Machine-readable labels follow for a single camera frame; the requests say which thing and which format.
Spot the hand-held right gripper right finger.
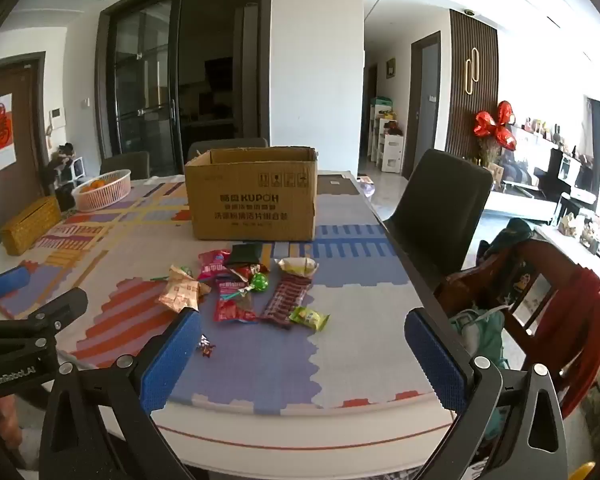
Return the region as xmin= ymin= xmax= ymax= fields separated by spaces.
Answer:
xmin=404 ymin=307 xmax=568 ymax=480

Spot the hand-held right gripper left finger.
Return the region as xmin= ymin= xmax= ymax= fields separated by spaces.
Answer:
xmin=39 ymin=307 xmax=203 ymax=480

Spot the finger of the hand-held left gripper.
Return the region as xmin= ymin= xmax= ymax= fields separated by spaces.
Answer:
xmin=0 ymin=288 xmax=89 ymax=350
xmin=0 ymin=266 xmax=32 ymax=313

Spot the beige snack packet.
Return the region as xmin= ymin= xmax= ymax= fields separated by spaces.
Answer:
xmin=158 ymin=265 xmax=212 ymax=313

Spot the large red snack packet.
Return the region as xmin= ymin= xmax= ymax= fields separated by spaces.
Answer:
xmin=214 ymin=280 xmax=258 ymax=324

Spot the pink red snack packet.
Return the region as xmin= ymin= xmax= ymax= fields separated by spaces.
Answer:
xmin=196 ymin=250 xmax=232 ymax=282

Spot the dark red striped snack packet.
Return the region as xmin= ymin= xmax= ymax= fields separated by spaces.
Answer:
xmin=260 ymin=276 xmax=312 ymax=330

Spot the dark green snack packet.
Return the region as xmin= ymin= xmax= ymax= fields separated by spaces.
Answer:
xmin=225 ymin=243 xmax=265 ymax=267

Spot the small green snack packet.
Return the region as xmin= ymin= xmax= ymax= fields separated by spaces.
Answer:
xmin=288 ymin=306 xmax=331 ymax=332

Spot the white and yellow snack packet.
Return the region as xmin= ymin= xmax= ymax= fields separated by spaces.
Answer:
xmin=274 ymin=256 xmax=320 ymax=277

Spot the brown cardboard box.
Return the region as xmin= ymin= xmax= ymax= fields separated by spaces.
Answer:
xmin=184 ymin=146 xmax=319 ymax=242

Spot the teal backpack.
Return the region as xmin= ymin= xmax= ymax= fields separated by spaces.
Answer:
xmin=450 ymin=307 xmax=506 ymax=371

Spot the yellow woven tissue box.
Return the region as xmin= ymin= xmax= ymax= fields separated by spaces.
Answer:
xmin=0 ymin=195 xmax=62 ymax=257

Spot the colourful printed table mat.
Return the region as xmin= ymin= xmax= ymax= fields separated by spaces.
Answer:
xmin=0 ymin=170 xmax=431 ymax=416

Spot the pink plastic basket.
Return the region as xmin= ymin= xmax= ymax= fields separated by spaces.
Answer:
xmin=71 ymin=169 xmax=132 ymax=212

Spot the black plush toy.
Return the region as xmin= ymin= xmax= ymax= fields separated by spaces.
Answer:
xmin=41 ymin=142 xmax=77 ymax=211

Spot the brown wooden chair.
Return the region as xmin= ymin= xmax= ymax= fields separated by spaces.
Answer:
xmin=434 ymin=237 xmax=600 ymax=376

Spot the brown entrance door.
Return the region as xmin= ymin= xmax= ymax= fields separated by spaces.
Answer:
xmin=0 ymin=52 xmax=48 ymax=248

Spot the red garment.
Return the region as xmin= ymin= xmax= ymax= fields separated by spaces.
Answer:
xmin=530 ymin=260 xmax=600 ymax=418

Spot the green cloth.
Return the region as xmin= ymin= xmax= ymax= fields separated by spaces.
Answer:
xmin=480 ymin=217 xmax=533 ymax=261

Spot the red and white door poster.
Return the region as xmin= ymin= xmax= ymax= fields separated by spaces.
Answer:
xmin=0 ymin=93 xmax=15 ymax=175

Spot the large black chair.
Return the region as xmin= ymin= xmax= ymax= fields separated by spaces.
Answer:
xmin=382 ymin=148 xmax=494 ymax=286

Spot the white shelf unit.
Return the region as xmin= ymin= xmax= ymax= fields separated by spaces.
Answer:
xmin=370 ymin=105 xmax=406 ymax=173

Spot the black piano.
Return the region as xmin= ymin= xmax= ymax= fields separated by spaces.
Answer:
xmin=532 ymin=149 xmax=596 ymax=201

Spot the black framed glass sliding door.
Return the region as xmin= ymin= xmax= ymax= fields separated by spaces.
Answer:
xmin=96 ymin=0 xmax=273 ymax=178

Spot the grey interior door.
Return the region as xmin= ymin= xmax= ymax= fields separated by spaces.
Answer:
xmin=411 ymin=31 xmax=442 ymax=181

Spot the gold wall decoration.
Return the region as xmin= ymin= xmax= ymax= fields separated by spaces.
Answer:
xmin=465 ymin=47 xmax=481 ymax=96

